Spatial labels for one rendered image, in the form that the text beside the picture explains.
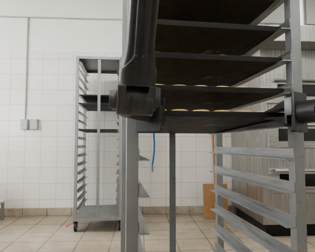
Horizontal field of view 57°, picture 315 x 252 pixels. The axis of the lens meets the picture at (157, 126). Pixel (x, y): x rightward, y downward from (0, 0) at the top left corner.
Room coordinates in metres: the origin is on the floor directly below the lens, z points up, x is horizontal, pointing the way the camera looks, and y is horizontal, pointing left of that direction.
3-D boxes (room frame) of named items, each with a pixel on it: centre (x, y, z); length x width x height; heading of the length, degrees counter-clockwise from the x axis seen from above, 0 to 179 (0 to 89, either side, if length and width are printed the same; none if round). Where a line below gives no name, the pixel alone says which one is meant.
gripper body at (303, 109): (0.72, -0.38, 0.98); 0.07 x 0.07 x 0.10; 38
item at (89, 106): (3.32, 0.64, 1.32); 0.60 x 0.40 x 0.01; 6
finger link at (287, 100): (0.78, -0.33, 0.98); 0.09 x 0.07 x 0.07; 38
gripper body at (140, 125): (0.66, 0.03, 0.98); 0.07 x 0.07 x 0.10; 68
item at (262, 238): (1.10, -0.31, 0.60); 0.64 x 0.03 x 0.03; 8
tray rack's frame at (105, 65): (3.33, 0.65, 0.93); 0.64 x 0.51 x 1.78; 6
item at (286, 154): (1.10, -0.31, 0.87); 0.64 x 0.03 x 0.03; 8
